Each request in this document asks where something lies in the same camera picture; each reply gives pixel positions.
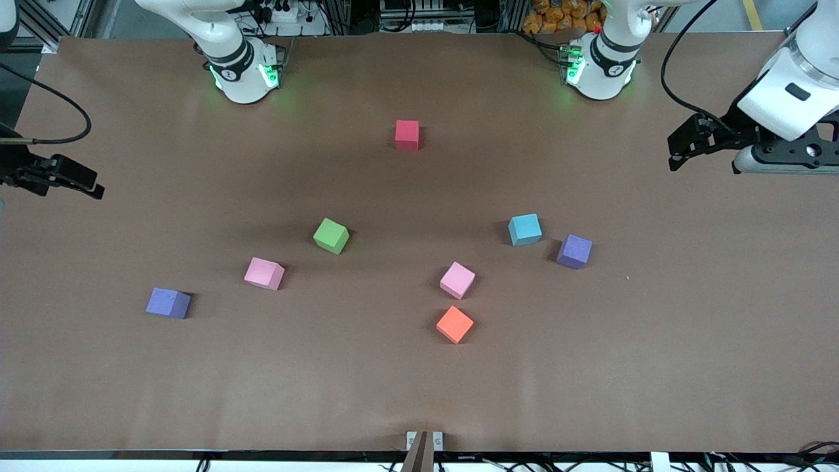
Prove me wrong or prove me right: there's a large table cover sheet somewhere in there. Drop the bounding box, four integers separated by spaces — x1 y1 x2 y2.
0 33 839 453

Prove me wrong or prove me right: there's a purple foam block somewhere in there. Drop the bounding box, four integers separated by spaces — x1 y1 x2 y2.
556 234 593 270
146 287 192 320

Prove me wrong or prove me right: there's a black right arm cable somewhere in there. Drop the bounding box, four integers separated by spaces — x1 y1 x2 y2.
0 62 92 145

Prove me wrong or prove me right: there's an orange foam block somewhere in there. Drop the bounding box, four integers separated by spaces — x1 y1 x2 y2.
436 305 475 345

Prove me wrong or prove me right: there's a crimson foam block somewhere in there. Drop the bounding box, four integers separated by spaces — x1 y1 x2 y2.
395 119 420 152

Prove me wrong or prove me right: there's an aluminium frame strut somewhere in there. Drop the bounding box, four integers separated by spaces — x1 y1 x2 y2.
18 0 89 53

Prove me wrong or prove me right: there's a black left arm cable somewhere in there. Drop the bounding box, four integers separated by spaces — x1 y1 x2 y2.
660 0 820 128

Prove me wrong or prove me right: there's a small metal table bracket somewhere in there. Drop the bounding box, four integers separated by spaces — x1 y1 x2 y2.
406 431 444 452

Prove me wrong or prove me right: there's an orange snack bag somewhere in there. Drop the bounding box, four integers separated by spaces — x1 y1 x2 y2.
522 0 607 35

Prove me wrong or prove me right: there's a light pink foam block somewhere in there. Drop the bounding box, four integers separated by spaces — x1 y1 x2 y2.
244 257 286 291
439 262 477 300

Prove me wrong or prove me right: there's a white power strip with plugs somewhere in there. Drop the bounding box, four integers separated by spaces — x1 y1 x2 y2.
252 2 314 26

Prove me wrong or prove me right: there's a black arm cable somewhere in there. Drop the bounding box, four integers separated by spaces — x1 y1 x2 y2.
0 62 92 145
660 0 820 128

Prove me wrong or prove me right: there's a sky blue foam block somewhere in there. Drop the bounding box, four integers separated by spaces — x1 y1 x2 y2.
508 213 543 247

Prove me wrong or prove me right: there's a long grey power strip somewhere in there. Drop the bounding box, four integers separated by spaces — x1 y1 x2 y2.
383 20 473 33

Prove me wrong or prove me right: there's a green foam block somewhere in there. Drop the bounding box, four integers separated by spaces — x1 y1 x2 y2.
313 218 350 256

